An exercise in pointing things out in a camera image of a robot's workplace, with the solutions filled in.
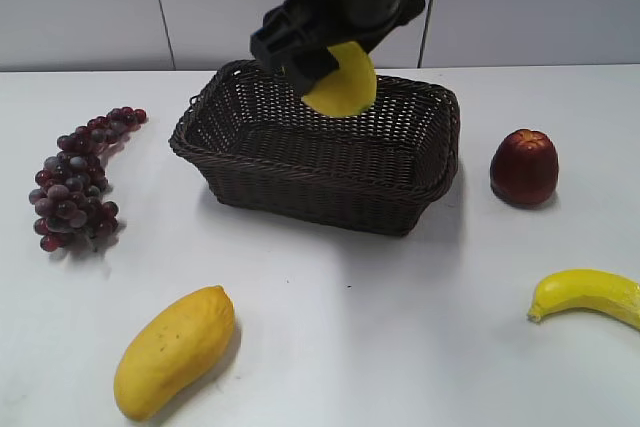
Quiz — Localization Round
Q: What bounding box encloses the red apple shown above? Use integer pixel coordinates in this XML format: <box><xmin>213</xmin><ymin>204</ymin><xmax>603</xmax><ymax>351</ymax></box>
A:
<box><xmin>489</xmin><ymin>129</ymin><xmax>559</xmax><ymax>207</ymax></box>

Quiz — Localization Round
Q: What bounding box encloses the yellow lemon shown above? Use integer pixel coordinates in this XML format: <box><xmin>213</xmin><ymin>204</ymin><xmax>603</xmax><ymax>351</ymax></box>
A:
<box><xmin>301</xmin><ymin>41</ymin><xmax>377</xmax><ymax>118</ymax></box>

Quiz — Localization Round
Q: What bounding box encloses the dark woven wicker basket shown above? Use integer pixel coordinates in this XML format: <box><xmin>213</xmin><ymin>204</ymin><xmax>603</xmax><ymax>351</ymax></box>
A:
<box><xmin>169</xmin><ymin>60</ymin><xmax>460</xmax><ymax>236</ymax></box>

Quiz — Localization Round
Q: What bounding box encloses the yellow mango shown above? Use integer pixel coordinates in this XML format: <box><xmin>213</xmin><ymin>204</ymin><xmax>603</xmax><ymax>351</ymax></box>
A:
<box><xmin>113</xmin><ymin>285</ymin><xmax>235</xmax><ymax>421</ymax></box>

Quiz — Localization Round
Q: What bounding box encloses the purple grape bunch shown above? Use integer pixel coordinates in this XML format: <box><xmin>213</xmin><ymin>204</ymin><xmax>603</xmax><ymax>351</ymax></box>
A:
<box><xmin>29</xmin><ymin>106</ymin><xmax>148</xmax><ymax>253</ymax></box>

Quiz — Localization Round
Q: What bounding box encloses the yellow banana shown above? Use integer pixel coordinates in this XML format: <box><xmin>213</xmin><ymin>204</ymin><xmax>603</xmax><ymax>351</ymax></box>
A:
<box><xmin>527</xmin><ymin>269</ymin><xmax>639</xmax><ymax>330</ymax></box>

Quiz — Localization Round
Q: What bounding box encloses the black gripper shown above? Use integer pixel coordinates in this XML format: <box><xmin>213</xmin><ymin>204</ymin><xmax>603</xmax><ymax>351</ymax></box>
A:
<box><xmin>250</xmin><ymin>0</ymin><xmax>427</xmax><ymax>93</ymax></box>

